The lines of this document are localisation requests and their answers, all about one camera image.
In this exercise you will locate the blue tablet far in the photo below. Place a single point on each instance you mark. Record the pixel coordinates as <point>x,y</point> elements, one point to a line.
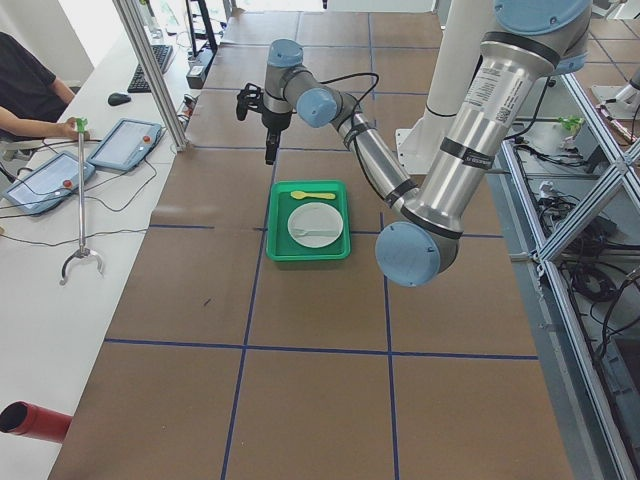
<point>126,145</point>

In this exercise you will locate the metal reacher grabber tool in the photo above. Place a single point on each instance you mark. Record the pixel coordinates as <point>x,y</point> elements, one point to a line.
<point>83,251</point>

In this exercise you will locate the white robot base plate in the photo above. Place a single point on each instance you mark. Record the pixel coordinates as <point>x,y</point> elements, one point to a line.
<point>409,151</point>

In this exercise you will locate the pale green plastic fork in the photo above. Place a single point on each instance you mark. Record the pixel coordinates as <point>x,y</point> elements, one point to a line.
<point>300,232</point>

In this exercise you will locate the white round plate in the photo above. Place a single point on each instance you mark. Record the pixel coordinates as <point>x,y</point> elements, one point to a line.
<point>315,216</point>

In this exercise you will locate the aluminium frame post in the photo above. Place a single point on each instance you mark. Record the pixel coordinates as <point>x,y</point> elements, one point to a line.
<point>132,23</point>

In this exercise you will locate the black computer mouse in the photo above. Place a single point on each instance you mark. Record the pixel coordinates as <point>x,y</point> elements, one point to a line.
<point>117,99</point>

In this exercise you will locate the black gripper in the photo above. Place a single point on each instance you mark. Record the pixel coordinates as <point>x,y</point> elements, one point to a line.
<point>275,122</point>

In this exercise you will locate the blue tablet near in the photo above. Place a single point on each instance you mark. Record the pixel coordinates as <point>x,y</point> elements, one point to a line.
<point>45,187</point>

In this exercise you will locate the red tube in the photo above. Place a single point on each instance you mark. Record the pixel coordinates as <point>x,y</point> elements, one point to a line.
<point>32,421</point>

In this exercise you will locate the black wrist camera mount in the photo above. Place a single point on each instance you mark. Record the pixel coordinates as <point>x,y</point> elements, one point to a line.
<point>249,99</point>

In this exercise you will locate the green plastic tray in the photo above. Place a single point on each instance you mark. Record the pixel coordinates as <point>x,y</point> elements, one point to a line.
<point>280,246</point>

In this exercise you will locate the blue tablet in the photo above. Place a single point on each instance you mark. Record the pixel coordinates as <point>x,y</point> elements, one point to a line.
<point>126,145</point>
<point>45,187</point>

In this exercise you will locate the brown paper table cover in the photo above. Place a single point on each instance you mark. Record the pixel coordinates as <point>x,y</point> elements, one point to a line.
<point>220,363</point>

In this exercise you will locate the person in black shirt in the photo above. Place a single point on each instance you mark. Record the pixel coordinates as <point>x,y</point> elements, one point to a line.
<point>33,98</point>

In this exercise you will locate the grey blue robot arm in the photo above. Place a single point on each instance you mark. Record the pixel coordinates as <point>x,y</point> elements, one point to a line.
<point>492,53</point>

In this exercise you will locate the aluminium side frame rail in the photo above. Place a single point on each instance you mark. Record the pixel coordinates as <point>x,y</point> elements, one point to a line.
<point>572,193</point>

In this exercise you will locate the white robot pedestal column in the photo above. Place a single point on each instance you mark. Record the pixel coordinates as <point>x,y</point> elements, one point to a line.
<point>464,24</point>

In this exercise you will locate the yellow plastic spoon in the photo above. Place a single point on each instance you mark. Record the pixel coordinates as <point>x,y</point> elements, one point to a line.
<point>300,195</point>

